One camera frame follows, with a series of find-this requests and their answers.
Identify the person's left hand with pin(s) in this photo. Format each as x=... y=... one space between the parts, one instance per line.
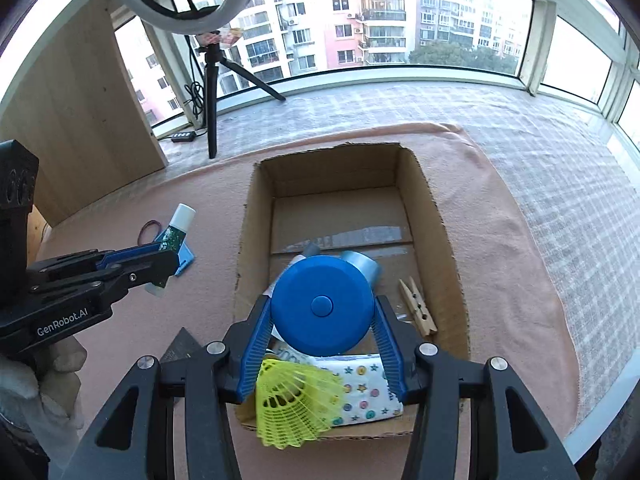
x=40 y=390

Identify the yellow plastic shuttlecock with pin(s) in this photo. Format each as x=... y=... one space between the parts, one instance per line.
x=295 y=405

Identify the wooden cabinet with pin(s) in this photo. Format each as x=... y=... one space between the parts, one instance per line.
x=75 y=110

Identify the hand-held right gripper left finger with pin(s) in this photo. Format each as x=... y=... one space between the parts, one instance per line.
x=252 y=355

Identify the silver tape roll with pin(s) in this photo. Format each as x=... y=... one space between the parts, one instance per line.
x=362 y=265

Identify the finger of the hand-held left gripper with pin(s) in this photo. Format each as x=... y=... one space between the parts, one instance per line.
x=150 y=267
x=130 y=255

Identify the black tripod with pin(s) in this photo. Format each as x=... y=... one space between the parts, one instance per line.
x=211 y=110

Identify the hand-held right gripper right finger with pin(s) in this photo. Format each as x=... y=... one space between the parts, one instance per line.
x=390 y=355

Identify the brown rubber band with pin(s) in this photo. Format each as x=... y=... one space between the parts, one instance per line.
x=141 y=232

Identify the blue round tape measure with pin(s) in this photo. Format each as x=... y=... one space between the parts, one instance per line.
x=322 y=305

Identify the wooden clothespin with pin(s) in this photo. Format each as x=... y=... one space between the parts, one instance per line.
x=417 y=310

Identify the dark grey card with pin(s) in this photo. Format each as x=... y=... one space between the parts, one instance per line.
x=182 y=347

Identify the black power strip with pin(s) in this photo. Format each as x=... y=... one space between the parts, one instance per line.
x=183 y=136

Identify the cardboard box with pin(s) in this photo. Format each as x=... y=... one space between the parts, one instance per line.
x=340 y=220

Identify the green lip balm tube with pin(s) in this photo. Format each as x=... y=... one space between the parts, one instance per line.
x=177 y=225

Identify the star-printed tissue pack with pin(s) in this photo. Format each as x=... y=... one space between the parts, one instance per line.
x=365 y=390

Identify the checkered sill cloth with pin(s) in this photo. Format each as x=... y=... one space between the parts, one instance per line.
x=550 y=160

